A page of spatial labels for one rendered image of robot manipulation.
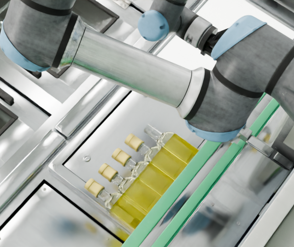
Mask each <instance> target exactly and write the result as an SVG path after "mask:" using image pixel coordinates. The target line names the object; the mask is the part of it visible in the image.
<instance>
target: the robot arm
mask: <svg viewBox="0 0 294 247"><path fill-rule="evenodd" d="M75 1H76V0H11V2H10V5H9V8H8V11H7V13H6V16H5V19H4V20H3V22H2V25H1V27H2V29H1V33H0V47H1V49H2V51H3V52H4V54H5V55H6V56H7V57H8V58H9V59H10V60H11V61H13V62H14V63H15V64H17V65H18V66H20V67H22V68H24V69H27V70H30V71H33V72H35V71H38V72H44V71H46V70H48V69H49V68H50V67H54V68H56V69H61V68H64V67H66V66H71V67H74V68H76V69H79V70H81V71H84V72H86V73H89V74H92V75H94V76H97V77H99V78H102V79H104V80H107V81H109V82H112V83H114V84H117V85H119V86H122V87H124V88H127V89H129V90H132V91H134V92H137V93H139V94H142V95H144V96H147V97H149V98H152V99H154V100H157V101H159V102H162V103H164V104H167V105H169V106H172V107H174V108H176V109H177V111H178V114H179V116H180V118H182V119H185V122H186V126H187V127H188V129H189V130H190V131H191V132H195V134H196V135H197V136H198V137H200V138H203V139H205V140H208V141H212V142H227V141H229V140H232V139H234V138H235V137H236V136H237V135H238V133H239V132H240V130H241V129H242V128H243V127H244V126H245V125H246V122H247V119H248V118H249V116H250V115H251V113H252V111H253V110H254V108H255V106H256V105H257V103H258V101H259V100H260V98H261V97H262V95H263V93H264V92H265V93H267V94H268V95H270V96H271V97H273V98H274V99H275V100H276V101H277V102H278V103H279V104H280V106H281V107H282V108H283V109H284V111H285V112H286V113H287V114H288V115H289V117H290V118H291V119H292V120H293V121H294V40H293V39H291V38H289V37H288V36H286V35H284V34H283V33H281V32H280V31H278V30H276V29H275V28H273V27H271V26H270V25H268V24H267V22H263V21H261V20H259V19H257V18H256V17H254V16H252V15H245V16H242V17H241V18H239V19H238V20H236V21H235V22H234V23H233V24H232V25H231V26H230V27H229V28H227V29H224V30H222V31H219V32H218V28H216V27H215V26H213V24H212V23H210V22H209V21H207V20H206V19H204V18H203V17H201V16H199V15H197V14H196V13H194V12H193V11H191V10H190V9H188V8H187V7H185V5H186V3H187V0H153V2H152V5H151V7H150V9H149V10H148V11H146V12H145V13H144V14H142V15H141V16H140V18H139V20H138V24H137V26H138V31H139V33H140V35H141V36H142V37H143V38H144V39H145V40H147V41H150V42H155V41H160V40H163V39H165V38H166V37H168V36H170V35H173V34H175V35H176V36H178V37H179V38H181V39H182V40H184V41H186V42H187V43H189V44H190V45H192V46H193V47H195V48H196V49H199V50H200V51H201V52H200V54H201V55H203V56H205V55H206V54H207V55H208V56H210V57H211V58H213V60H214V61H216V64H215V66H214V67H213V69H212V70H208V69H206V68H204V67H199V68H197V69H194V70H190V69H187V68H185V67H182V66H180V65H177V64H175V63H173V62H170V61H168V60H165V59H163V58H161V57H158V56H156V55H153V54H151V53H148V52H146V51H144V50H141V49H139V48H136V47H134V46H131V45H129V44H126V43H124V42H122V41H119V40H117V39H114V38H112V37H110V36H107V35H105V34H102V33H100V32H97V31H95V30H93V29H90V28H88V27H86V26H85V25H84V24H83V22H82V20H81V18H80V16H79V15H76V14H74V13H72V9H73V6H74V3H75Z"/></svg>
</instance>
